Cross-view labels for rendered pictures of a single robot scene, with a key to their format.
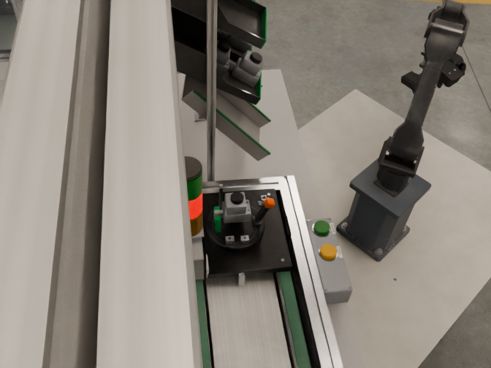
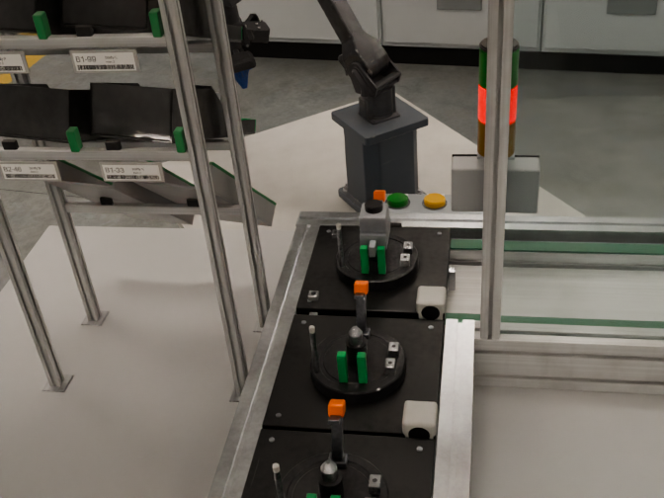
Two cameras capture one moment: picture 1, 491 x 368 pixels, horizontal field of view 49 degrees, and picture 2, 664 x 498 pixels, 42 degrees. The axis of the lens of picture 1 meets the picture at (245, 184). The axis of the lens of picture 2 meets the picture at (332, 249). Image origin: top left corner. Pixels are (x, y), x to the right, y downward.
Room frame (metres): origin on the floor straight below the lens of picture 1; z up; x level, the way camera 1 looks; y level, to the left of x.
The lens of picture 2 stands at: (0.38, 1.13, 1.85)
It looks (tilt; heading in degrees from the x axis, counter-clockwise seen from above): 35 degrees down; 293
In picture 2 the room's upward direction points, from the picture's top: 6 degrees counter-clockwise
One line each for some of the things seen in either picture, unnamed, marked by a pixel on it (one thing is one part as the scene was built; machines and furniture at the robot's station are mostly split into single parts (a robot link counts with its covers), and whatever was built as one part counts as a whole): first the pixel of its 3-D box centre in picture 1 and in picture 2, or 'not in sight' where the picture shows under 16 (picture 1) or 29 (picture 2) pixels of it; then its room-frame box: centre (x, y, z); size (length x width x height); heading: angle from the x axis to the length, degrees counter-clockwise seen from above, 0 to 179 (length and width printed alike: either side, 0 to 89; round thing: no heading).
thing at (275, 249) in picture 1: (234, 231); (377, 270); (0.78, 0.02, 0.96); 0.24 x 0.24 x 0.02; 11
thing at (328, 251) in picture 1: (328, 252); (434, 202); (0.74, -0.21, 0.96); 0.04 x 0.04 x 0.02
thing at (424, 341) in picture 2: not in sight; (356, 348); (0.73, 0.27, 1.01); 0.24 x 0.24 x 0.13; 11
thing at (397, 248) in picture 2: (235, 226); (376, 261); (0.78, 0.02, 0.98); 0.14 x 0.14 x 0.02
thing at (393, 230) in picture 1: (381, 208); (380, 158); (0.89, -0.35, 0.96); 0.15 x 0.15 x 0.20; 49
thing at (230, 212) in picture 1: (231, 206); (373, 224); (0.78, 0.03, 1.06); 0.08 x 0.04 x 0.07; 101
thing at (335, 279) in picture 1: (326, 259); (435, 215); (0.74, -0.21, 0.93); 0.21 x 0.07 x 0.06; 11
